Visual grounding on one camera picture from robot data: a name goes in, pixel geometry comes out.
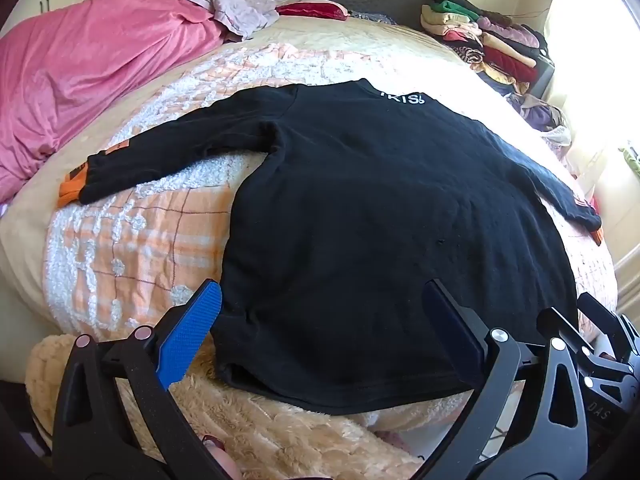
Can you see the orange and white patterned blanket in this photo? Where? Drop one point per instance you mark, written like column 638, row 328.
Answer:
column 150, row 260

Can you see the pink blanket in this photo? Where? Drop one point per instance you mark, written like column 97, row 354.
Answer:
column 75, row 70

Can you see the beige bedspread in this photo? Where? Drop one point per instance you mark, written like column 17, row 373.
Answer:
column 30, row 230

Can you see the black long-sleeve sweater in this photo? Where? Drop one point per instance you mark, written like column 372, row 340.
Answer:
column 375, row 210

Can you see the lilac crumpled garment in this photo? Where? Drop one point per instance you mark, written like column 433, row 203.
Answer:
column 235, row 10

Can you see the person's foot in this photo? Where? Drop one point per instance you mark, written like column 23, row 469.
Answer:
column 222, row 462

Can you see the white curtain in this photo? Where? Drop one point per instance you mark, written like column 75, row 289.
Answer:
column 600, row 85

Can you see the red cushion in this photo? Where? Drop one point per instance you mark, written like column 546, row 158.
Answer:
column 310, row 10

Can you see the green cloth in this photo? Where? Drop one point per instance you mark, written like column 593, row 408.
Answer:
column 631, row 160

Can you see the cream fluffy blanket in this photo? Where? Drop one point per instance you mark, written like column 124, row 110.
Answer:
column 280, row 425

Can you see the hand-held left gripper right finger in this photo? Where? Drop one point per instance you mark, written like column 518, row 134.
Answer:
column 452, row 332

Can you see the white bag of clothes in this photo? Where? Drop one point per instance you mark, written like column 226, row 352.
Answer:
column 540, row 115

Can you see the black box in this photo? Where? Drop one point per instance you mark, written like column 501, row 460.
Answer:
column 545, row 75

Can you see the dark patterned cloth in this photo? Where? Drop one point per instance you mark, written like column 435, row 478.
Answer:
column 375, row 17

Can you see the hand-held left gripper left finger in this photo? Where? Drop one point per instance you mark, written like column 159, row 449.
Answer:
column 192, row 330

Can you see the pile of folded clothes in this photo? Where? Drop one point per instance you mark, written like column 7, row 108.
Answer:
column 500, row 50

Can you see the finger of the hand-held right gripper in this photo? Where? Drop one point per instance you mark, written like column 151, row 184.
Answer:
column 560, row 322
column 602, row 317

